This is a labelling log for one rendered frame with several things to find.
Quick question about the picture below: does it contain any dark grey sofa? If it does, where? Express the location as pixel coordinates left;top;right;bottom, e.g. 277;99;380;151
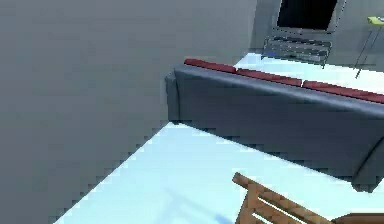
164;64;384;194

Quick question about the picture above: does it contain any brown wooden chair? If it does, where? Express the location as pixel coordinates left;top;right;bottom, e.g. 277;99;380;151
231;172;384;224

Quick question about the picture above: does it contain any grey slatted television stand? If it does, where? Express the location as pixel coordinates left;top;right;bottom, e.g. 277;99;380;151
261;35;334;70

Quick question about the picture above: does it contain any black television set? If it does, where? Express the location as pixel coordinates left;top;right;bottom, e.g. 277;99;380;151
272;0;347;34

